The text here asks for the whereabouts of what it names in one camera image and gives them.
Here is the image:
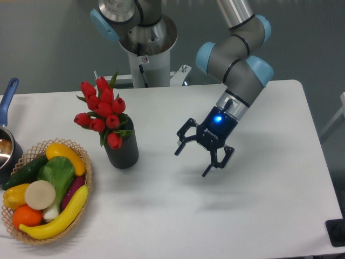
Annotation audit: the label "red tulip bouquet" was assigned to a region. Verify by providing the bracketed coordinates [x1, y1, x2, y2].
[74, 73, 134, 150]

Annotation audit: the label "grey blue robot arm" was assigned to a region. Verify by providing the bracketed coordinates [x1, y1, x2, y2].
[90, 1, 274, 169]

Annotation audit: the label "blue handled saucepan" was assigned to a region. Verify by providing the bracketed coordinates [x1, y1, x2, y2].
[1, 78, 23, 184]

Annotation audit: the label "black device at edge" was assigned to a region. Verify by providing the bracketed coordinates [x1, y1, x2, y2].
[326, 219, 344, 247]

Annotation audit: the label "orange fruit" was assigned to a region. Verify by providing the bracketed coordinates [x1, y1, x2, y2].
[12, 205, 43, 230]

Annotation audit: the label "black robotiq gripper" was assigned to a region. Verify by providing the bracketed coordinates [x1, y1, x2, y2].
[174, 106, 238, 177]

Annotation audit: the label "white frame at right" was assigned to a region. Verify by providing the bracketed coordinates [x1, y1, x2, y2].
[319, 92, 344, 143]

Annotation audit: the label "green bok choy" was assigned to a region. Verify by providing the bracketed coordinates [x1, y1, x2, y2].
[37, 156, 74, 222]

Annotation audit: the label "dark grey ribbed vase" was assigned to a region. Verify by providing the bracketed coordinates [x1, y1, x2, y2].
[104, 117, 139, 169]

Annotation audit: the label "green cucumber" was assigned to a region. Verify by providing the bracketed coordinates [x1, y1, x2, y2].
[2, 154, 48, 190]

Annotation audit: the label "yellow banana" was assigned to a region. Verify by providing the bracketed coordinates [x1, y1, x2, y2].
[19, 185, 88, 240]

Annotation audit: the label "beige round disc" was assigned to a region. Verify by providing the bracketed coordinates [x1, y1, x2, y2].
[24, 180, 56, 210]

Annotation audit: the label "yellow bell pepper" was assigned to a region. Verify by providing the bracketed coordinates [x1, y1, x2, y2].
[3, 183, 30, 210]

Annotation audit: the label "yellow squash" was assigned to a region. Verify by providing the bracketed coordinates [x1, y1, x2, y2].
[45, 142, 86, 176]

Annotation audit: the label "purple eggplant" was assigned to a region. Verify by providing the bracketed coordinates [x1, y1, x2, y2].
[60, 176, 85, 211]

